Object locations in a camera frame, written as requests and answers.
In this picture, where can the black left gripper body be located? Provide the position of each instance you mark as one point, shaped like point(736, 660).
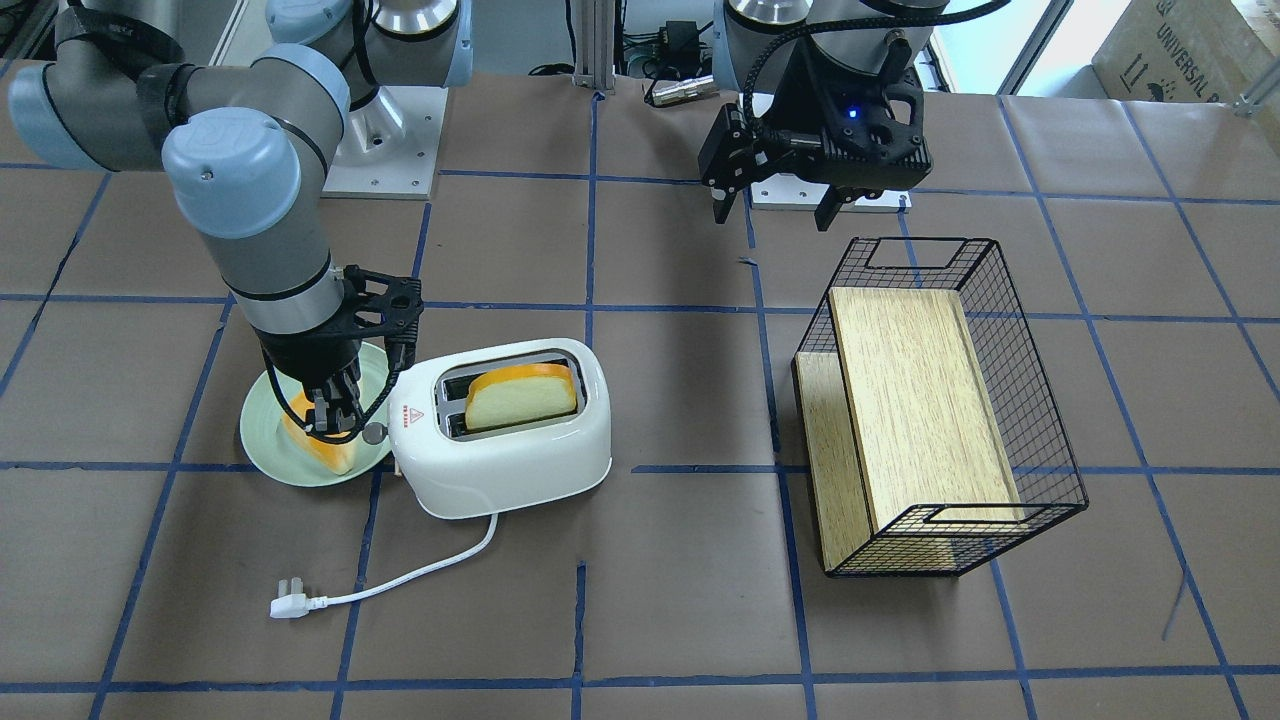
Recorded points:
point(803, 110)

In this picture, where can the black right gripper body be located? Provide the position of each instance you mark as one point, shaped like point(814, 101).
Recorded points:
point(303, 358)

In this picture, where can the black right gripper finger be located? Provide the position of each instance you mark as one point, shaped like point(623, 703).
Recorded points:
point(349, 415)
point(319, 419)

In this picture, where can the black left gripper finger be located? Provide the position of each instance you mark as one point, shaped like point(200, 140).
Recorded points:
point(722, 203)
point(833, 201)

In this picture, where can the white two-slot toaster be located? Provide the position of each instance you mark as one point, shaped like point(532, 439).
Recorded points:
point(458, 471)

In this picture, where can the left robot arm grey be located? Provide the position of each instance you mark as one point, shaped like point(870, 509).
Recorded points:
point(752, 37)

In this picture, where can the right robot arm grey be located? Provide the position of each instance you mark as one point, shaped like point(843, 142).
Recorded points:
point(248, 150)

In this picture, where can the bread slice in toaster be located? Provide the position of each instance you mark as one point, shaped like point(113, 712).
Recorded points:
point(518, 394)

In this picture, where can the triangular bread on plate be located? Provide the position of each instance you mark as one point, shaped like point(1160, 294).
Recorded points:
point(337, 458)

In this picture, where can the light green plate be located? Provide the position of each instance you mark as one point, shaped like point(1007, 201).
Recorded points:
point(263, 437)

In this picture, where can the silver cylindrical connector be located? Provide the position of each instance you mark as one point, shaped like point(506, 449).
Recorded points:
point(679, 92)

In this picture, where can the black power adapter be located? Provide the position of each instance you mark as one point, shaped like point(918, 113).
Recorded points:
point(679, 44)

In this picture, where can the wooden board in basket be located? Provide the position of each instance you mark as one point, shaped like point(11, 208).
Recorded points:
point(909, 472)

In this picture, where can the cardboard box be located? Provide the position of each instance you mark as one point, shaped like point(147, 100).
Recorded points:
point(1187, 51)

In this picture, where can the aluminium frame post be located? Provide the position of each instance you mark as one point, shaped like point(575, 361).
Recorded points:
point(595, 27)

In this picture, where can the black wire basket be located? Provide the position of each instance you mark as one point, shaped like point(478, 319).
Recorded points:
point(1042, 463)

